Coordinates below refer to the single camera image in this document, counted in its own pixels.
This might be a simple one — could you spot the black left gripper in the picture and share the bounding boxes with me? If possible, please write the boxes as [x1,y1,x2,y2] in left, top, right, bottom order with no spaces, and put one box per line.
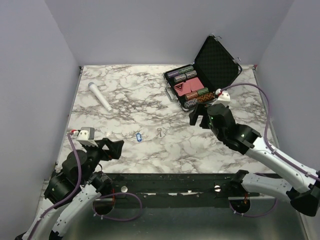
[80,137,124,184]

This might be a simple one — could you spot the blue plastic key tag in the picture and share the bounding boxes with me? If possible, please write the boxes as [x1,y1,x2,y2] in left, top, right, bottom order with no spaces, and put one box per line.
[136,132,142,143]

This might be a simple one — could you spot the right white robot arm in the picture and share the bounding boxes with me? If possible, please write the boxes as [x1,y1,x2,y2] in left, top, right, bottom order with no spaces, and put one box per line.
[189,103,320,217]

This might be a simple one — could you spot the blue tan chip stack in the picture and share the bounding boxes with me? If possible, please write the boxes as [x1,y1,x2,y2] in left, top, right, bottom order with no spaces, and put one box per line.
[184,98,198,109]

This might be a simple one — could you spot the brown chip stack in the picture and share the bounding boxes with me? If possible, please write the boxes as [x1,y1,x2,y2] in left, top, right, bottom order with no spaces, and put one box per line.
[184,91,199,101]

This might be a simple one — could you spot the orange black chip stack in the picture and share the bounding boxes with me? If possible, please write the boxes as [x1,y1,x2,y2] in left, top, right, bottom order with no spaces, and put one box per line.
[197,92,215,103]

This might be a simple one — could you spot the pink playing card deck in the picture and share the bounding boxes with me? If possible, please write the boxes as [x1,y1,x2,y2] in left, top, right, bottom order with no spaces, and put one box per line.
[174,82,192,97]

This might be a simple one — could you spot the black poker chip case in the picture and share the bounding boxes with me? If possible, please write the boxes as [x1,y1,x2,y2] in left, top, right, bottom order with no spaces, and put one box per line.
[163,34,242,112]

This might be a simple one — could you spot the purple chip stack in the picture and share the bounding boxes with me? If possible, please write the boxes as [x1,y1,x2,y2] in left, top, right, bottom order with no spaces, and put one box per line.
[167,70,180,78]

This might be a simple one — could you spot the green chip stack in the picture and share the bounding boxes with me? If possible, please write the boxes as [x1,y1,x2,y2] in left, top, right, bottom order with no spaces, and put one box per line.
[178,65,194,75]

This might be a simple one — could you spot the white microphone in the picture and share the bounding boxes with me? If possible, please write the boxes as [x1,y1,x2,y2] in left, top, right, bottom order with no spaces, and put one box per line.
[88,82,112,112]

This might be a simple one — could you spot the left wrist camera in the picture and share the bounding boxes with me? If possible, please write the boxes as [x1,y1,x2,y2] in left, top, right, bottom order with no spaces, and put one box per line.
[70,127,98,147]

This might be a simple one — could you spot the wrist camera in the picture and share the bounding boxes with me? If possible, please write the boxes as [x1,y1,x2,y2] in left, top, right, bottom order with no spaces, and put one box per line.
[212,88,231,107]
[70,127,98,147]

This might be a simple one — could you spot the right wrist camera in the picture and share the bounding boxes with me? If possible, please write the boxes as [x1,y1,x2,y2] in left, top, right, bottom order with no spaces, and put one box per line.
[212,88,231,107]

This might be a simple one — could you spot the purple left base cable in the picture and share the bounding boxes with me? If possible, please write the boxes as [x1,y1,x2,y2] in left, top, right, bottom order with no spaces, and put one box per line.
[93,192,143,222]

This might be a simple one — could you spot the black table front rail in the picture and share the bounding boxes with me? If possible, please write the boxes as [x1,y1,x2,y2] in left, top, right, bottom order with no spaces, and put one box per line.
[95,173,261,211]

